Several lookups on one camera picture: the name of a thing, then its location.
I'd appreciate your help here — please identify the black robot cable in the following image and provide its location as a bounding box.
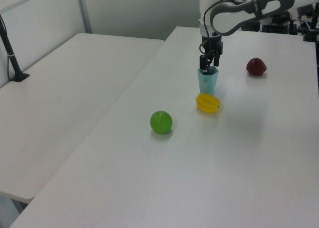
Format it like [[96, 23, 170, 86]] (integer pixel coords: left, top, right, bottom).
[[202, 0, 240, 39]]

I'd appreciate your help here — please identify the yellow starfruit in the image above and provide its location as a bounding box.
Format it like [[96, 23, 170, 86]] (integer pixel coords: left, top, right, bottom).
[[194, 93, 222, 114]]

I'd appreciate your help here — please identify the white adjacent table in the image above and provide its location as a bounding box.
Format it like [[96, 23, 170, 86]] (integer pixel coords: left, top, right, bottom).
[[0, 32, 165, 203]]

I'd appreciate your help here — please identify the black pole stand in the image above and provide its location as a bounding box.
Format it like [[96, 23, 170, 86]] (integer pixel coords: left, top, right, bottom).
[[0, 13, 30, 83]]

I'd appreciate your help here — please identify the grey partition post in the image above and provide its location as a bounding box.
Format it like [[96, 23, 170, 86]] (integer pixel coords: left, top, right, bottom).
[[75, 0, 92, 35]]

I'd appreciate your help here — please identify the green apple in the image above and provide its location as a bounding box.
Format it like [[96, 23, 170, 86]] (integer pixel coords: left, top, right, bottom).
[[150, 110, 173, 135]]

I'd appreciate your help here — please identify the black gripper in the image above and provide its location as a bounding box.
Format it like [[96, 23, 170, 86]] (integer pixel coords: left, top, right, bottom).
[[198, 31, 224, 73]]

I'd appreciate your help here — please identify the dark background equipment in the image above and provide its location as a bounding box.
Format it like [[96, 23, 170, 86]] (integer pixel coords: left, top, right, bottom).
[[240, 3, 309, 35]]

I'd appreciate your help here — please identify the light blue faceted mug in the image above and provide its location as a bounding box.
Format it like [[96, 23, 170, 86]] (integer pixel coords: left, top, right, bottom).
[[197, 65, 220, 95]]

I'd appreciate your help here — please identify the red apple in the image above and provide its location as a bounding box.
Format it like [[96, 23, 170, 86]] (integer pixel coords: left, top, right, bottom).
[[246, 57, 268, 77]]

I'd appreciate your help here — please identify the black clamp stand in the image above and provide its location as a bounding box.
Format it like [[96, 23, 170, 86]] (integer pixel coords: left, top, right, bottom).
[[302, 1, 319, 42]]

